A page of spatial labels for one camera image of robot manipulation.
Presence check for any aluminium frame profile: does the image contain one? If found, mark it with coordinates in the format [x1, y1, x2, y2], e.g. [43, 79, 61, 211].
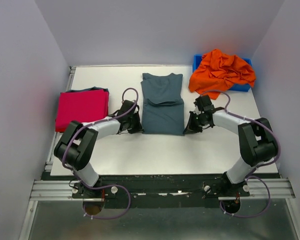
[17, 66, 296, 240]

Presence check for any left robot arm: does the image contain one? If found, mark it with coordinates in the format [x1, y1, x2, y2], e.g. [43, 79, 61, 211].
[53, 100, 143, 198]

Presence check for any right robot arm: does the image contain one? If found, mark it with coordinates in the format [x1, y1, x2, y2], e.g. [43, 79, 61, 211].
[183, 94, 281, 196]

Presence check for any folded pink t shirt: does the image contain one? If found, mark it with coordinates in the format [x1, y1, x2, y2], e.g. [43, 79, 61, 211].
[55, 87, 110, 133]

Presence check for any orange t shirt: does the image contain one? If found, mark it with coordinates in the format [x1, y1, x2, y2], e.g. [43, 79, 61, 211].
[188, 49, 257, 100]

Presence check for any blue plastic bin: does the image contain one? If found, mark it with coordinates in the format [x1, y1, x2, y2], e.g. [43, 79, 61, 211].
[192, 54, 252, 92]

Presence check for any grey blue t shirt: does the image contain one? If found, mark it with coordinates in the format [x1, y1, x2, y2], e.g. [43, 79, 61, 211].
[141, 73, 185, 136]

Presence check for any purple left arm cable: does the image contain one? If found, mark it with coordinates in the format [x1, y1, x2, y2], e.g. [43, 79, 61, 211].
[61, 87, 141, 188]

